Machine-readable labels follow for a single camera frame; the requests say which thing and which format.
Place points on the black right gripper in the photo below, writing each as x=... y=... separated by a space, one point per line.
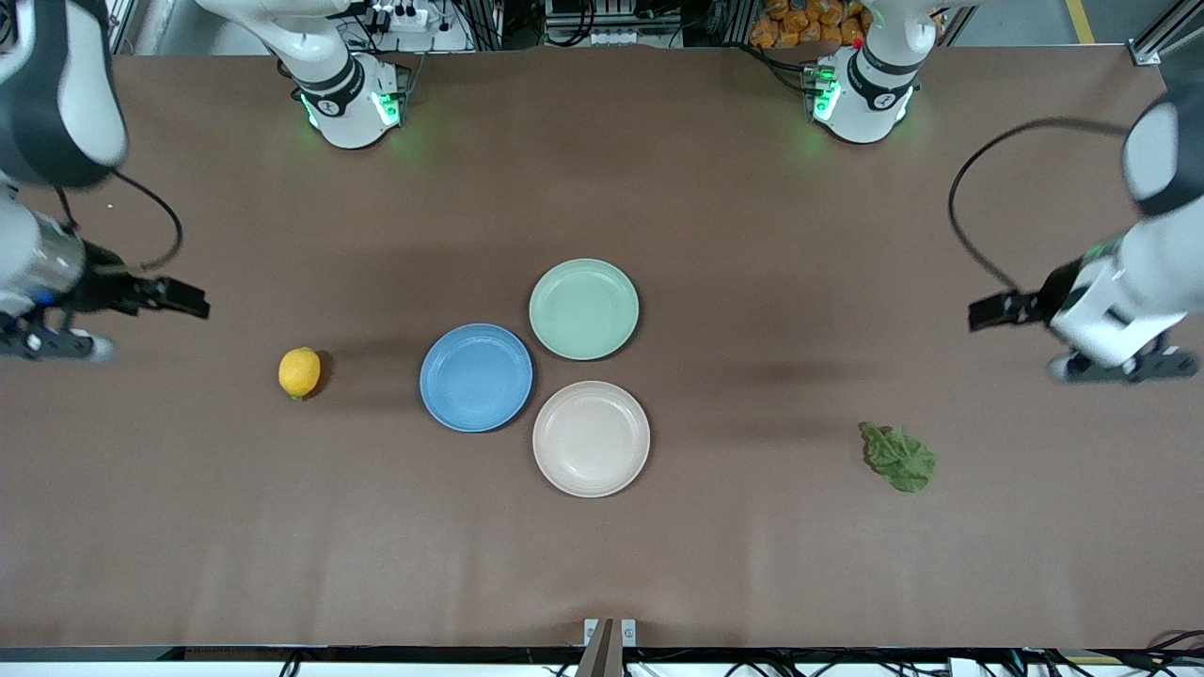
x=102 y=287

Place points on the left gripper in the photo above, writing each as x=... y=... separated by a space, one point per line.
x=1052 y=293

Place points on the yellow lemon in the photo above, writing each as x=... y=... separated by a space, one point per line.
x=299 y=371

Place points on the green lettuce leaf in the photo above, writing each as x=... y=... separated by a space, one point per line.
x=903 y=461

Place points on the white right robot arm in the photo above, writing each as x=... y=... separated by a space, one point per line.
x=329 y=85

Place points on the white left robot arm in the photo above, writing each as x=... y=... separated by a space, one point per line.
x=870 y=89

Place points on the blue plate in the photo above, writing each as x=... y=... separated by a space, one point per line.
x=476 y=378

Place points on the bag of orange items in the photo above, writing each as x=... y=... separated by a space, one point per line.
x=809 y=23

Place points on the white power strip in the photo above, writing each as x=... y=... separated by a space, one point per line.
x=400 y=16

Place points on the green plate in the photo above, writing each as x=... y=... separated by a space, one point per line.
x=583 y=308

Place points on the beige plate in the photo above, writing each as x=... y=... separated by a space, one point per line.
x=591 y=439

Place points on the black equipment rack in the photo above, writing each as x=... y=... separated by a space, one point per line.
x=611 y=19

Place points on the aluminium frame profile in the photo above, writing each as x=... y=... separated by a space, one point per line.
x=1166 y=33

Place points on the metal table edge bracket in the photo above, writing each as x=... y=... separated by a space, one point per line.
x=609 y=644

